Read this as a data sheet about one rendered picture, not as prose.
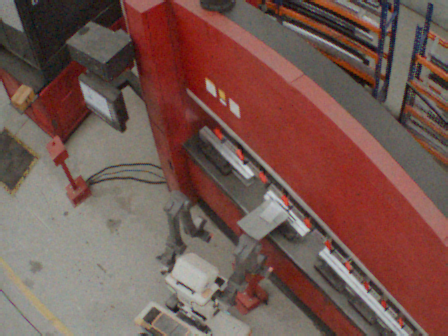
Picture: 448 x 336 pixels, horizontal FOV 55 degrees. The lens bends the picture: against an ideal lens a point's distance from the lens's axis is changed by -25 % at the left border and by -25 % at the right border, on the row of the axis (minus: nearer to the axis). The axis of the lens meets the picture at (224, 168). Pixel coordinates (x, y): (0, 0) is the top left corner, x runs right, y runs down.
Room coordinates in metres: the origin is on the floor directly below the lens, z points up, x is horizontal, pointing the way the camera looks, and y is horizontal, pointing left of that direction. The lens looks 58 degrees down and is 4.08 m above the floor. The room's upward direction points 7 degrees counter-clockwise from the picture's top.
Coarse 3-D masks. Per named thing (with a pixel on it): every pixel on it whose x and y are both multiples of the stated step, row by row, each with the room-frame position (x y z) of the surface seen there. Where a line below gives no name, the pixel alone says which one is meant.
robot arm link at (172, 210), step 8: (176, 192) 1.44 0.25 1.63; (168, 200) 1.40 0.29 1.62; (176, 200) 1.40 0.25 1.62; (184, 200) 1.39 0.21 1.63; (168, 208) 1.37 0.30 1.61; (176, 208) 1.36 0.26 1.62; (168, 216) 1.35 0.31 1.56; (176, 216) 1.34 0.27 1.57; (168, 224) 1.34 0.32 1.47; (176, 224) 1.33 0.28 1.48; (176, 232) 1.32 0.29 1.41; (168, 240) 1.34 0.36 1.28; (176, 240) 1.31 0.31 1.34; (176, 248) 1.29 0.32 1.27; (184, 248) 1.30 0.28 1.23
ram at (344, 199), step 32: (192, 32) 2.17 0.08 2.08; (192, 64) 2.21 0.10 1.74; (224, 64) 1.94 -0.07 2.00; (192, 96) 2.26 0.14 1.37; (256, 96) 1.73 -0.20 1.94; (224, 128) 2.00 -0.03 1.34; (256, 128) 1.74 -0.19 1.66; (288, 128) 1.54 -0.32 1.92; (288, 160) 1.53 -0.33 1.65; (320, 160) 1.34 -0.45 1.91; (320, 192) 1.31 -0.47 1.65; (352, 192) 1.14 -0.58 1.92; (320, 224) 1.27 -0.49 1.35; (352, 224) 1.08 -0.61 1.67; (384, 224) 0.92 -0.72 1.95; (384, 256) 0.84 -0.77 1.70; (416, 256) 0.69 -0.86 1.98; (384, 288) 0.73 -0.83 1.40; (416, 288) 0.57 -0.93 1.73; (416, 320) 0.43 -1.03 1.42
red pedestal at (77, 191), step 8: (56, 136) 2.60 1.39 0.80; (48, 144) 2.53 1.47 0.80; (56, 144) 2.52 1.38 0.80; (48, 152) 2.46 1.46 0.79; (56, 152) 2.43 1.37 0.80; (64, 152) 2.44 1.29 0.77; (56, 160) 2.38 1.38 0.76; (64, 160) 2.42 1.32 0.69; (64, 168) 2.47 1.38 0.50; (80, 176) 2.61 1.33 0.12; (72, 184) 2.46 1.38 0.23; (80, 184) 2.52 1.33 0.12; (72, 192) 2.44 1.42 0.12; (80, 192) 2.44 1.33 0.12; (88, 192) 2.47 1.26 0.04; (72, 200) 2.42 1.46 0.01; (80, 200) 2.41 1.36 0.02
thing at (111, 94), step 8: (80, 80) 2.44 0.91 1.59; (88, 80) 2.41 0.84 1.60; (96, 80) 2.41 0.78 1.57; (104, 80) 2.39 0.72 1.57; (96, 88) 2.31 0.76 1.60; (104, 88) 2.29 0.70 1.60; (112, 88) 2.29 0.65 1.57; (104, 96) 2.22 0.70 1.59; (112, 96) 2.20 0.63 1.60; (120, 96) 2.23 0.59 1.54; (88, 104) 2.43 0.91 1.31; (112, 104) 2.16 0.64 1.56; (120, 104) 2.22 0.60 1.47; (96, 112) 2.36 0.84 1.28; (112, 112) 2.18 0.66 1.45; (120, 112) 2.17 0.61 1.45; (112, 120) 2.21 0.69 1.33; (120, 120) 2.16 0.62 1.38; (120, 128) 2.15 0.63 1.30
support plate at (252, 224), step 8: (264, 208) 1.62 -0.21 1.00; (248, 216) 1.58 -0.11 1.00; (256, 216) 1.57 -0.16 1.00; (280, 216) 1.54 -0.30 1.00; (240, 224) 1.53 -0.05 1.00; (248, 224) 1.52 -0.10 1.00; (256, 224) 1.52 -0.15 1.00; (264, 224) 1.51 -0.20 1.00; (272, 224) 1.50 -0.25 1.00; (248, 232) 1.47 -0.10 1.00; (256, 232) 1.46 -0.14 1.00; (264, 232) 1.45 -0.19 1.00
